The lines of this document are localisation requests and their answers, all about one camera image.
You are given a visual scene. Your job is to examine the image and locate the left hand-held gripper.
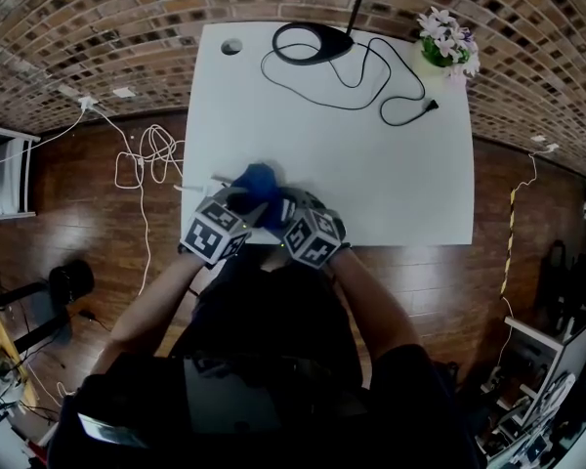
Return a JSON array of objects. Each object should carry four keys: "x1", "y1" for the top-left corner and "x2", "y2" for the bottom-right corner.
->
[{"x1": 177, "y1": 187, "x2": 271, "y2": 270}]

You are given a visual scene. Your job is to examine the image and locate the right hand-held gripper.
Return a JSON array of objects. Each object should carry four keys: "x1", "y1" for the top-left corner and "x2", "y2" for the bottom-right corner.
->
[{"x1": 279, "y1": 187, "x2": 349, "y2": 270}]

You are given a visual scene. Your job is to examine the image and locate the blue cloth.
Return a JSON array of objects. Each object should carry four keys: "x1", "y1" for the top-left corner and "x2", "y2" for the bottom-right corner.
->
[{"x1": 228, "y1": 162, "x2": 295, "y2": 233}]

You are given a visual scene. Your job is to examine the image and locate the person's left forearm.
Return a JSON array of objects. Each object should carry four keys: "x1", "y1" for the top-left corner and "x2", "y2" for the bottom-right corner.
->
[{"x1": 105, "y1": 254, "x2": 202, "y2": 362}]

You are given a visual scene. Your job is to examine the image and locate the person's right forearm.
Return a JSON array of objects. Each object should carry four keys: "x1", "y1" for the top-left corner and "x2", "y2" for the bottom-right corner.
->
[{"x1": 329, "y1": 246, "x2": 425, "y2": 362}]

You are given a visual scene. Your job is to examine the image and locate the shiny grey shoulder device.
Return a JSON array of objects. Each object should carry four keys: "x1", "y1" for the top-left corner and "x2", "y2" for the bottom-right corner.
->
[{"x1": 76, "y1": 409, "x2": 148, "y2": 451}]

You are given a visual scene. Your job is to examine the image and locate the person's dark clothing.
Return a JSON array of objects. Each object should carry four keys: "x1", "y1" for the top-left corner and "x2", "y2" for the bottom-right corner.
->
[{"x1": 46, "y1": 246, "x2": 481, "y2": 469}]

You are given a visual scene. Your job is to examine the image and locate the black desk lamp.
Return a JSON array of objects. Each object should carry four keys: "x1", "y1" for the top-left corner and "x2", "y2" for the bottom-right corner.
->
[{"x1": 271, "y1": 0, "x2": 374, "y2": 67}]

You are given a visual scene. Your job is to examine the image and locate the black round bin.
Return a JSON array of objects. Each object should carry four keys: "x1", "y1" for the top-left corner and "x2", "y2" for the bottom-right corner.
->
[{"x1": 48, "y1": 258, "x2": 97, "y2": 303}]

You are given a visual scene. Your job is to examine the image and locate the grey chest-worn tagged device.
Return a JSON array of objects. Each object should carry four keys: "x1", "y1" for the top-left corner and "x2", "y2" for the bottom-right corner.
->
[{"x1": 183, "y1": 354, "x2": 283, "y2": 435}]

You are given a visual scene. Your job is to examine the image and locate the potted flowers in white pot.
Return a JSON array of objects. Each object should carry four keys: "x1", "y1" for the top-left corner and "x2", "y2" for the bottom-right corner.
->
[{"x1": 414, "y1": 7, "x2": 481, "y2": 88}]

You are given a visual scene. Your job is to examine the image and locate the yellow black striped tape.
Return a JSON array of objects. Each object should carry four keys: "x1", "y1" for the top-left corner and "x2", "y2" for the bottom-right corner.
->
[{"x1": 498, "y1": 188, "x2": 517, "y2": 298}]

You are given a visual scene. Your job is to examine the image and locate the white metal shelf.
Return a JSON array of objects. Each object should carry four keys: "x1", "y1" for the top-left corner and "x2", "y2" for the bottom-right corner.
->
[{"x1": 0, "y1": 121, "x2": 42, "y2": 224}]

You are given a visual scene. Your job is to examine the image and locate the wooden desk black legs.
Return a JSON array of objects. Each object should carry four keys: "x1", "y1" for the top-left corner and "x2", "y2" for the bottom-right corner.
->
[{"x1": 0, "y1": 280, "x2": 74, "y2": 412}]

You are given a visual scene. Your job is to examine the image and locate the white open cabinet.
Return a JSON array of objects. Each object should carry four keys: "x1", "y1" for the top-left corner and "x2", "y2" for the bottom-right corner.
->
[{"x1": 502, "y1": 305, "x2": 586, "y2": 435}]

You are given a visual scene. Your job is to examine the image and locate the coiled white floor cable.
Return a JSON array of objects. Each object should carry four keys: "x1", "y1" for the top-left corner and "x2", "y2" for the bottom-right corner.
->
[{"x1": 97, "y1": 109, "x2": 187, "y2": 296}]

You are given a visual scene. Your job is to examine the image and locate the thin white cable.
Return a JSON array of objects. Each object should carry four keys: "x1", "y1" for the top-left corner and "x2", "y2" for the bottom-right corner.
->
[{"x1": 495, "y1": 151, "x2": 539, "y2": 376}]

